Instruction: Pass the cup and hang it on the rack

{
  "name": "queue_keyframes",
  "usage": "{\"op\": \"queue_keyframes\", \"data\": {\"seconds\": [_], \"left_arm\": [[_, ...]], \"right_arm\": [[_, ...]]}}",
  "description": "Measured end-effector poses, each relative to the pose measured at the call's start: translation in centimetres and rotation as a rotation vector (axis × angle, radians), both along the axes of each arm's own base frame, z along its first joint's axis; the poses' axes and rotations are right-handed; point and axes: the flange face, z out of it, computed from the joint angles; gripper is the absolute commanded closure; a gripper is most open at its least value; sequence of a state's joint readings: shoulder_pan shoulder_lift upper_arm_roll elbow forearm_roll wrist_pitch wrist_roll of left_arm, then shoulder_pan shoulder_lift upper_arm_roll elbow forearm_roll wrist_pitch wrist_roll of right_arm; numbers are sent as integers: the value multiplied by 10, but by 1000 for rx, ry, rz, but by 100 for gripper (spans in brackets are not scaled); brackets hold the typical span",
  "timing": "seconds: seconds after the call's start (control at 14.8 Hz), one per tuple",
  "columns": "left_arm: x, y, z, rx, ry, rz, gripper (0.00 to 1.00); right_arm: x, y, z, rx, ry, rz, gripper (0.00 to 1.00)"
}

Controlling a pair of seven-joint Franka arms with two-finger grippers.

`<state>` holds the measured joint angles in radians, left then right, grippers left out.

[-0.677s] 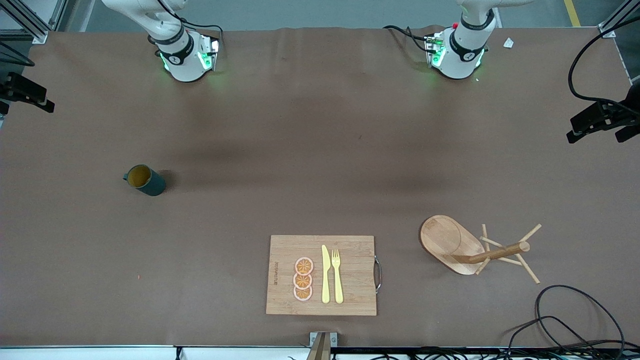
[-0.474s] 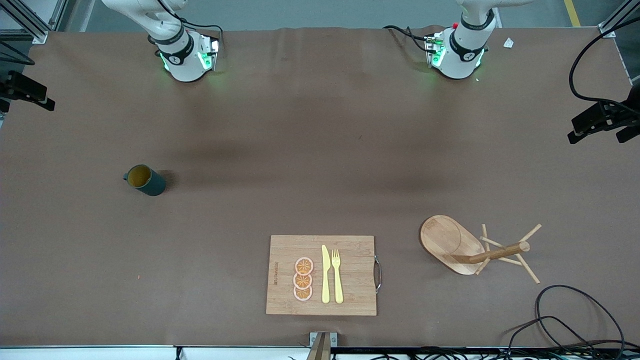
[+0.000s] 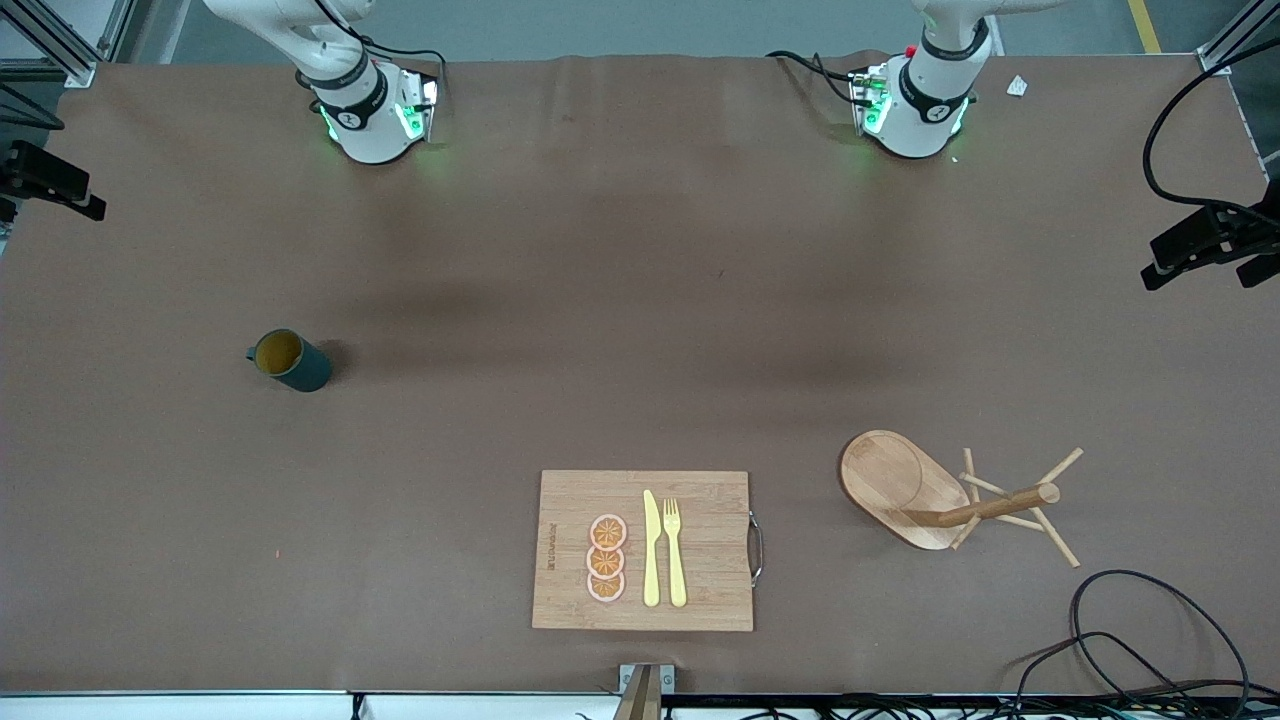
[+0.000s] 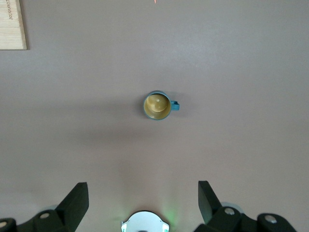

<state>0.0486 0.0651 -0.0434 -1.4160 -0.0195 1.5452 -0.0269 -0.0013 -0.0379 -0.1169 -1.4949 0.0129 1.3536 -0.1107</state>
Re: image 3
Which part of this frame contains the aluminium frame profile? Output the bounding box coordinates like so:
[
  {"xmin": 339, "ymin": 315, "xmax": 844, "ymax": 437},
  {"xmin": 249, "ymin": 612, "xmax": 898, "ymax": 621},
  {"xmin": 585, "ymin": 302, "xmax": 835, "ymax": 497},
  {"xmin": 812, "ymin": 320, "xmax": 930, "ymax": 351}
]
[
  {"xmin": 1197, "ymin": 0, "xmax": 1280, "ymax": 77},
  {"xmin": 0, "ymin": 0, "xmax": 131, "ymax": 86}
]

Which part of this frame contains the wooden cutting board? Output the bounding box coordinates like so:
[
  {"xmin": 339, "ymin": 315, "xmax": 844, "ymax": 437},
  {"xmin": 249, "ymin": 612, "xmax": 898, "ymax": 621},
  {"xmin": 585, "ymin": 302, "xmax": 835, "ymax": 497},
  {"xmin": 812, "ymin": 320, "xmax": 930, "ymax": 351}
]
[{"xmin": 531, "ymin": 470, "xmax": 764, "ymax": 633}]

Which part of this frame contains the yellow plastic fork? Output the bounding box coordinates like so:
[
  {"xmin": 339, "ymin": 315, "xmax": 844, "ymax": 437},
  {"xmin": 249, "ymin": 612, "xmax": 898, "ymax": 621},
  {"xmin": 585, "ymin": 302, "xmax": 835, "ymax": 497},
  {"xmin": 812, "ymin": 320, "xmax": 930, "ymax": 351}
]
[{"xmin": 662, "ymin": 497, "xmax": 689, "ymax": 609}]

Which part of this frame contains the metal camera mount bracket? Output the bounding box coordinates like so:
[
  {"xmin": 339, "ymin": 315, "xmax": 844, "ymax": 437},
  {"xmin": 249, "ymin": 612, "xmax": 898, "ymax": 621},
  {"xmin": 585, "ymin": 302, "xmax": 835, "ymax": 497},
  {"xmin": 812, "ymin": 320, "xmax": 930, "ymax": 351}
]
[{"xmin": 618, "ymin": 663, "xmax": 677, "ymax": 720}]

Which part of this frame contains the black arm base cable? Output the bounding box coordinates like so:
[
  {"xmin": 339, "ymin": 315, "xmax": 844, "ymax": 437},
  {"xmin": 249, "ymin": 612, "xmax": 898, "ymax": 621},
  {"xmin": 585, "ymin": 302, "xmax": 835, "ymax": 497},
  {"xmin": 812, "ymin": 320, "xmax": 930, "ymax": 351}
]
[
  {"xmin": 355, "ymin": 38, "xmax": 448, "ymax": 76},
  {"xmin": 765, "ymin": 50, "xmax": 863, "ymax": 106}
]

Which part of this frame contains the black right arm base cable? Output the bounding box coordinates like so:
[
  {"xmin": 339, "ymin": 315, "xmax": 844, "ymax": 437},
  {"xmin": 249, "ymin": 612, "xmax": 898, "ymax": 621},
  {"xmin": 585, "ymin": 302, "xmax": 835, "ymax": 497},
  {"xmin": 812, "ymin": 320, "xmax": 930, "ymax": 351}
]
[{"xmin": 355, "ymin": 38, "xmax": 448, "ymax": 76}]

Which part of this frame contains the dark green ribbed cup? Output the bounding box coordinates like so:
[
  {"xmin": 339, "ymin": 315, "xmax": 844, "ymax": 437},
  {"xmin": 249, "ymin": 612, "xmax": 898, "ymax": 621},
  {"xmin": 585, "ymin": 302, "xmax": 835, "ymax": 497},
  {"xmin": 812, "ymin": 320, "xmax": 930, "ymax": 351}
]
[{"xmin": 246, "ymin": 328, "xmax": 334, "ymax": 393}]

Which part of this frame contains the yellow plastic knife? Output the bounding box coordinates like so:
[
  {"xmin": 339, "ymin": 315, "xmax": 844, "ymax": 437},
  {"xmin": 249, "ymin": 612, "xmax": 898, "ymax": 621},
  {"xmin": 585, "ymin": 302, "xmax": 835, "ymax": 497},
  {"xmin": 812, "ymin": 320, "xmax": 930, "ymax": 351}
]
[{"xmin": 642, "ymin": 489, "xmax": 662, "ymax": 608}]

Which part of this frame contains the black left arm base cable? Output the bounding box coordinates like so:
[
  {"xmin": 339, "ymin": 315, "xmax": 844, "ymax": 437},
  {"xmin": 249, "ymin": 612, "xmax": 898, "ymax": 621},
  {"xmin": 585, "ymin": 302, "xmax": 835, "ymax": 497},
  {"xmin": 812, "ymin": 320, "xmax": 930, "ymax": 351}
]
[{"xmin": 765, "ymin": 50, "xmax": 863, "ymax": 106}]

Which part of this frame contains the white table edge rail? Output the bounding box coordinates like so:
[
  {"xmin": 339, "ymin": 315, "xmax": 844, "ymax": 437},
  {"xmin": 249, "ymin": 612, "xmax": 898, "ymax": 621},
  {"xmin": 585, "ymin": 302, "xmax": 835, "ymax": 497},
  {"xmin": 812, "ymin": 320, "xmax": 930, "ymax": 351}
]
[{"xmin": 0, "ymin": 689, "xmax": 621, "ymax": 720}]

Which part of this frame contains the black looped cable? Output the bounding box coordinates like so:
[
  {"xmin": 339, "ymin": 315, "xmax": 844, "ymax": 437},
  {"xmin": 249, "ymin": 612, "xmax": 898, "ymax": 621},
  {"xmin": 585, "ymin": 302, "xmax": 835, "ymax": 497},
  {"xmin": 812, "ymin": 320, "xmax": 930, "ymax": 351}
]
[
  {"xmin": 1070, "ymin": 570, "xmax": 1253, "ymax": 713},
  {"xmin": 1005, "ymin": 630, "xmax": 1280, "ymax": 716}
]

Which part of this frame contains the black cable bundle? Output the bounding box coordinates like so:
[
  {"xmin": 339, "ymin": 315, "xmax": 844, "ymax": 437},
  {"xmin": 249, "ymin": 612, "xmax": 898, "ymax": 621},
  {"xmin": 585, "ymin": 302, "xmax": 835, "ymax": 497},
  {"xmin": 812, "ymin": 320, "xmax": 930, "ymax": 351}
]
[{"xmin": 660, "ymin": 695, "xmax": 1280, "ymax": 720}]

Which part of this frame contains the wooden cup rack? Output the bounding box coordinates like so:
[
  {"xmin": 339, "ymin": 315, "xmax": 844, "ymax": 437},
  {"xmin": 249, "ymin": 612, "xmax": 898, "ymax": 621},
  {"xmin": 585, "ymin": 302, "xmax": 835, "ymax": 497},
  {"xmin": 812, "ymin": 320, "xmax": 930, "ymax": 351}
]
[{"xmin": 838, "ymin": 429, "xmax": 1085, "ymax": 570}]

